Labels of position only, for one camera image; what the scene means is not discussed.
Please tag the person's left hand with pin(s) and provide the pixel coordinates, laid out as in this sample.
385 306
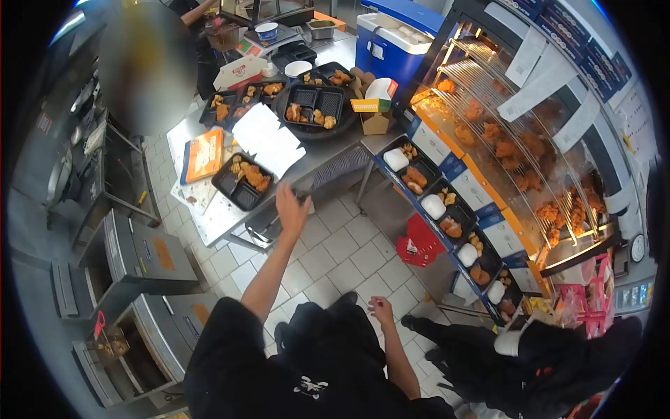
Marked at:
290 212

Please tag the person's right hand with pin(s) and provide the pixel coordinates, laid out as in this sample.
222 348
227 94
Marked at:
383 313

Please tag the person's left fingers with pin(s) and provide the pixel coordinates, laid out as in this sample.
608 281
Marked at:
285 192

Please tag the person's right fingers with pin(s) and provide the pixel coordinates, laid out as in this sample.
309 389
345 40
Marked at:
378 302

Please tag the black meal tray with chicken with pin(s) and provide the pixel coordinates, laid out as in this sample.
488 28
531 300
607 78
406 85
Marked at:
243 183
260 95
330 74
314 104
219 111

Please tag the person's legs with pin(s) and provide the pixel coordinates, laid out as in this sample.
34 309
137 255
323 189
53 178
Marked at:
335 335

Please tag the white paper sheets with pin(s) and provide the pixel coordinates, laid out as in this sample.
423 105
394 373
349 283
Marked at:
264 139

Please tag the steel work table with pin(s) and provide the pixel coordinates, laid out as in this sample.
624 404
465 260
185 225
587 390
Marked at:
335 149

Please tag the red plastic basket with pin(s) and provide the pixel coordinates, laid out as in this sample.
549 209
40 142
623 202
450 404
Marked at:
418 241

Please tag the orange flat box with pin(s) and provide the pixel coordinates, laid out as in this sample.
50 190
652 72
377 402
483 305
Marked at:
203 156

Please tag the black tray with rice and chicken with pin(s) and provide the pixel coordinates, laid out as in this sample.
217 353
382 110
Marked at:
479 259
503 296
450 209
411 165

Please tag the person's body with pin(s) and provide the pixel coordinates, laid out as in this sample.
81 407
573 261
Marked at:
293 377

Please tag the brown cardboard box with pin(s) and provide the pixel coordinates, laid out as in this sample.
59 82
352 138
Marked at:
374 123

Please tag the yellow and green box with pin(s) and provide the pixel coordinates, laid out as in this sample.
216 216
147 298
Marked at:
370 105

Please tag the stack of empty black trays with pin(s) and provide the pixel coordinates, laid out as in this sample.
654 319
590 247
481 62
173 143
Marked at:
293 55

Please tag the kitchen scale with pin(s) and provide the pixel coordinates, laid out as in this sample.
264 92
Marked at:
269 44

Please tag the steel deep fryer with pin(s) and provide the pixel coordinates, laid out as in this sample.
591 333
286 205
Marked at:
162 340
136 256

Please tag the white and blue bowl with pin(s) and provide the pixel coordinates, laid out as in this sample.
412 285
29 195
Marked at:
267 30

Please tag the steel food pan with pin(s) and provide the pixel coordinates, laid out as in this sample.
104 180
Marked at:
321 29

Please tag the blue cooler box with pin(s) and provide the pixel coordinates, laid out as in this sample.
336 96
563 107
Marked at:
385 52

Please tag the glass display case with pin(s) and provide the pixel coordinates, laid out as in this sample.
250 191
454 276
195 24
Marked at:
261 10

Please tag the pink packets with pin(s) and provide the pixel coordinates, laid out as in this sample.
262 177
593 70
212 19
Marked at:
589 298

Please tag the heated fried chicken display cabinet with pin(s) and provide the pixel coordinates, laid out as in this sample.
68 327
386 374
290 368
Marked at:
523 146

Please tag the steel kitchen machine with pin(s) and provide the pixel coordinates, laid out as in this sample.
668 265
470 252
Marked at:
68 167

